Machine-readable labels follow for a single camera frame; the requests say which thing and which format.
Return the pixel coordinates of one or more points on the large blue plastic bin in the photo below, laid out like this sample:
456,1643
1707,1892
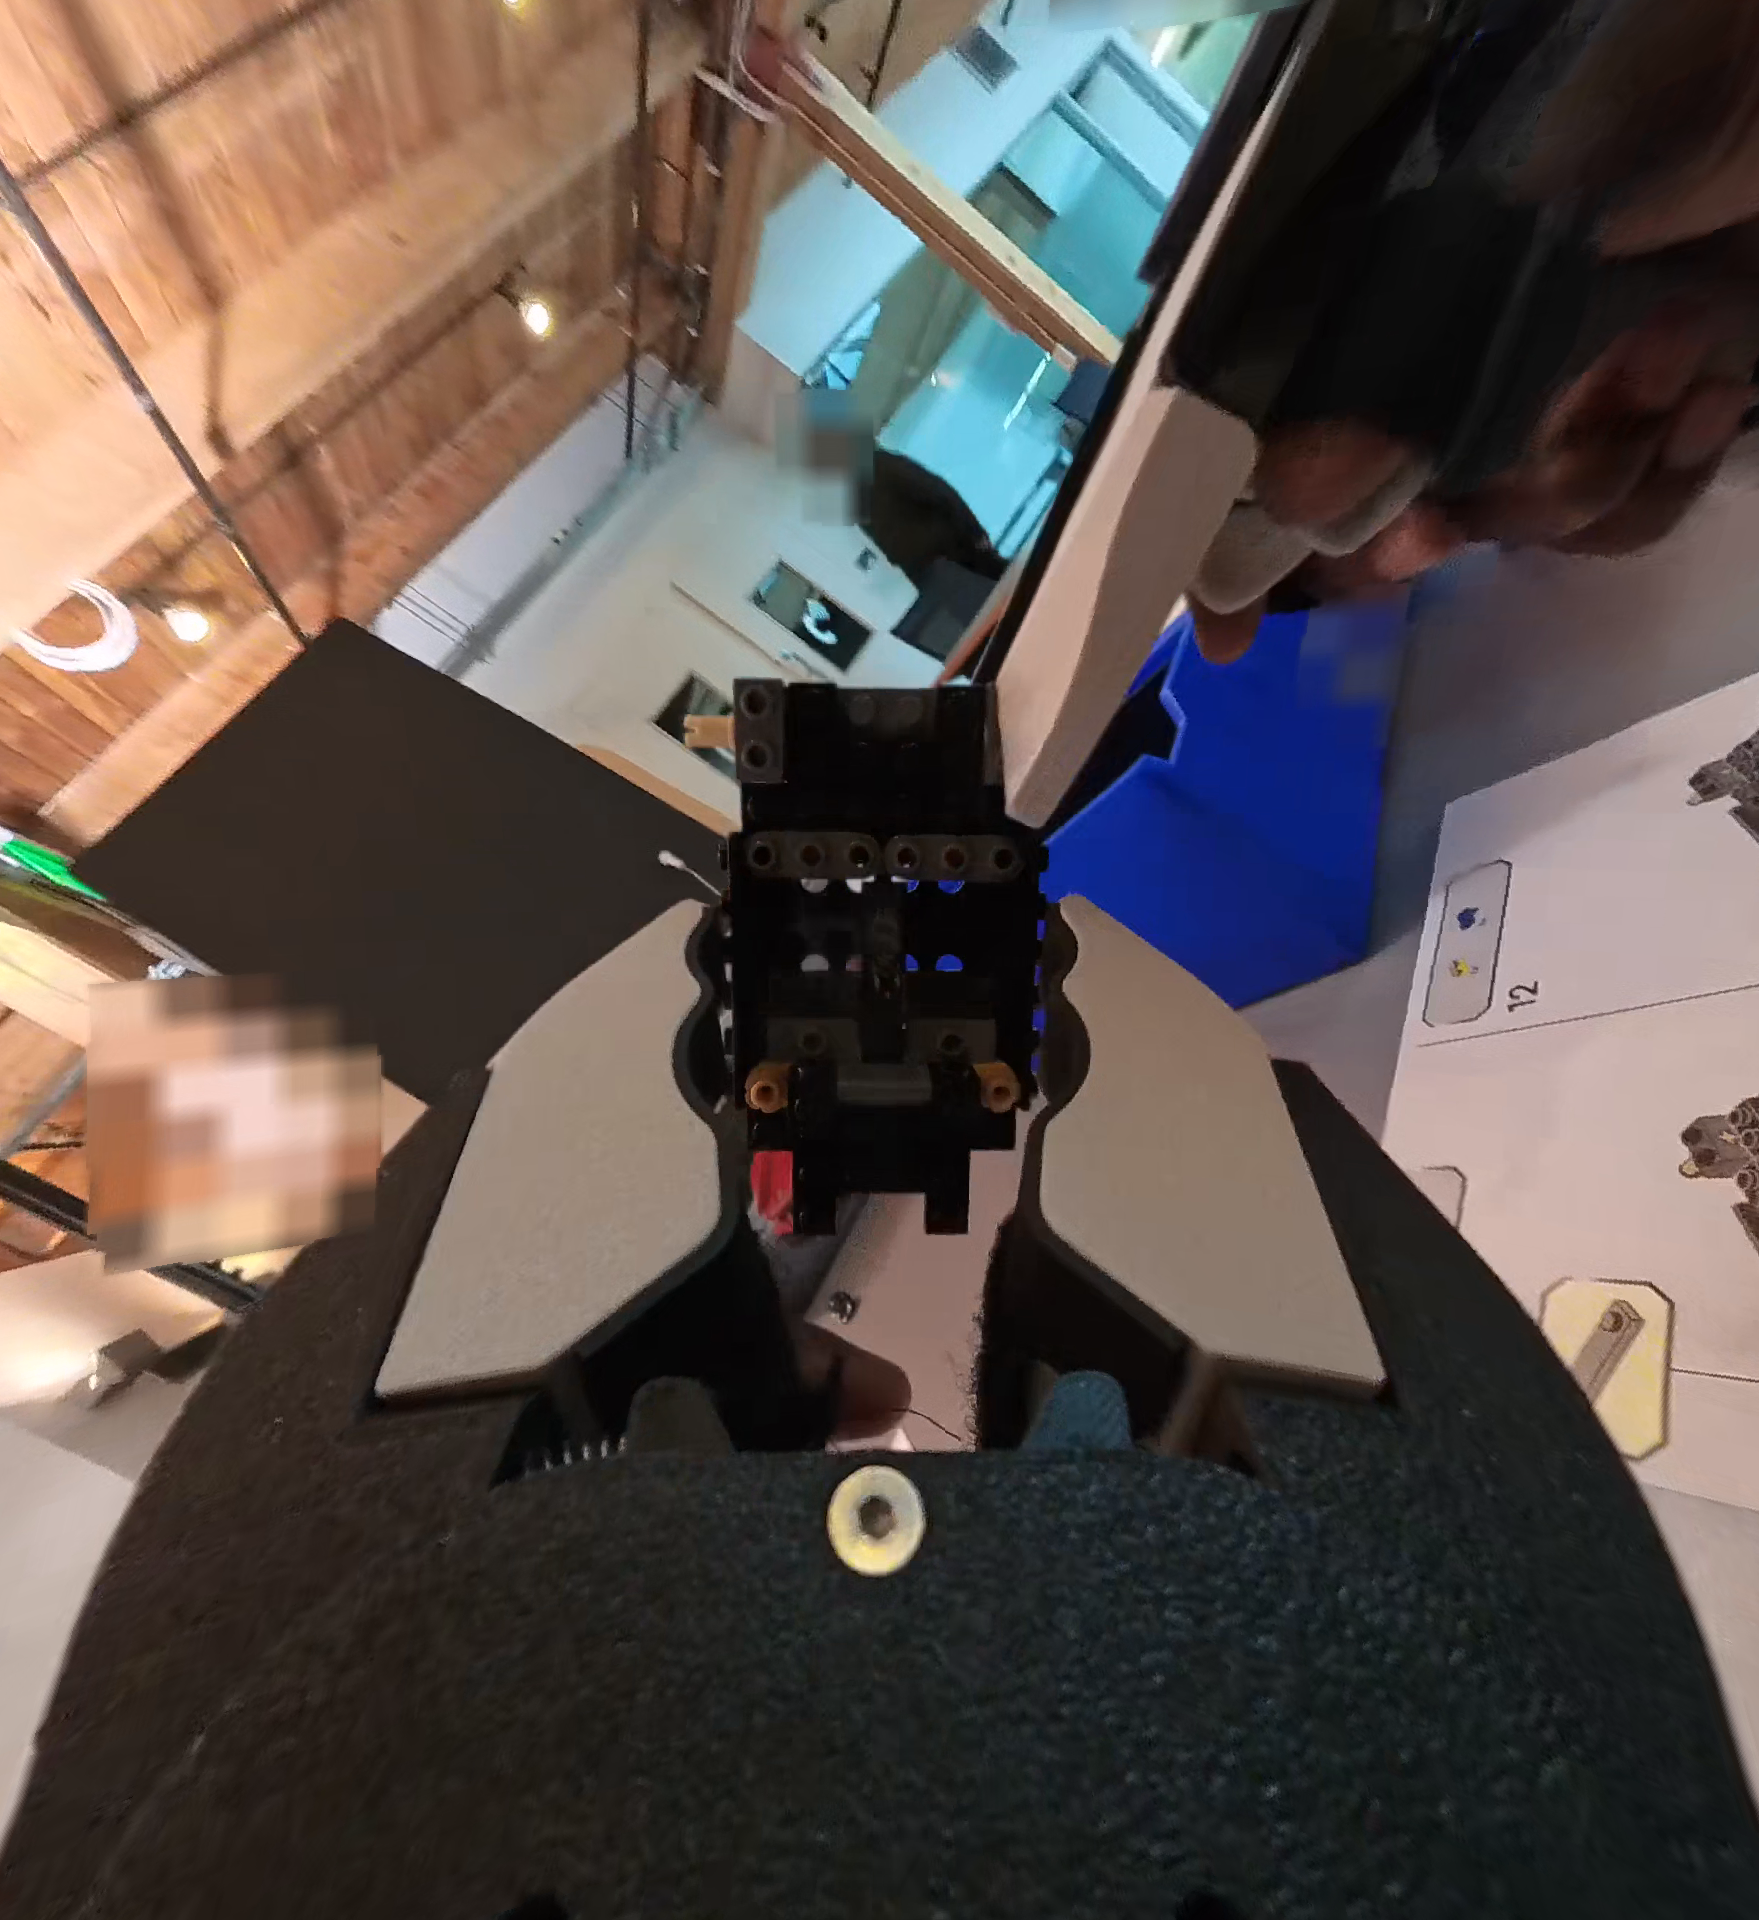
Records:
1238,841

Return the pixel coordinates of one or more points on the black board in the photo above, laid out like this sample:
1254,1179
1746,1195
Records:
413,841

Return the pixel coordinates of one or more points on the person's right hand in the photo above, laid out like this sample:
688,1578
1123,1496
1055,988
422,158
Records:
1689,375

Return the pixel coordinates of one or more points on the black lego chassis assembly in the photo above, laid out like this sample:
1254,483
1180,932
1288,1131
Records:
881,779

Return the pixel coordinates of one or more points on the lego instruction booklet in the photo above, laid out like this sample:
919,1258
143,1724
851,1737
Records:
1568,1051

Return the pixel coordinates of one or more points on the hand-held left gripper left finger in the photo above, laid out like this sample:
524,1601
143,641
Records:
566,1184

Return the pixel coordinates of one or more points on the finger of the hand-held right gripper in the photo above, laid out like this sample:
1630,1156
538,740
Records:
1121,601

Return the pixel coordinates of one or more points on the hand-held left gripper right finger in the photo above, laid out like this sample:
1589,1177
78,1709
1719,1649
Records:
1193,1184

